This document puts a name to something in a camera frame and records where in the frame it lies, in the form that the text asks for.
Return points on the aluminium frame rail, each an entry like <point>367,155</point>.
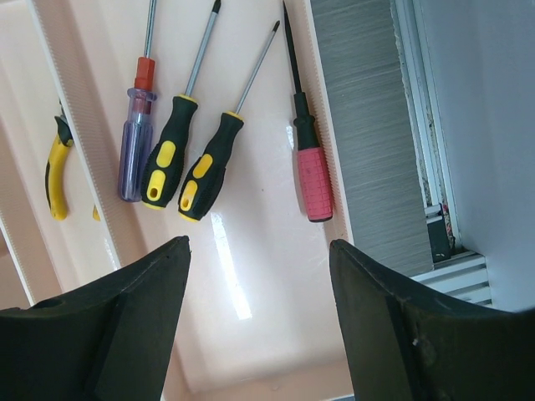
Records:
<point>464,277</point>

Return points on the yellow handled pliers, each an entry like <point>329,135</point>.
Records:
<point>62,144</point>

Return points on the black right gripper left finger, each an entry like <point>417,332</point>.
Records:
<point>110,339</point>

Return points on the yellow black stubby screwdriver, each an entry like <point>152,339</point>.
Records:
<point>163,170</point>

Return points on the pink handled screwdriver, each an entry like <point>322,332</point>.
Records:
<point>313,171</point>

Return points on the blue handled screwdriver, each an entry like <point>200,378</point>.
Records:
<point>138,129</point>

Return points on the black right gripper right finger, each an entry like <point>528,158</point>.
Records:
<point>406,341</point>

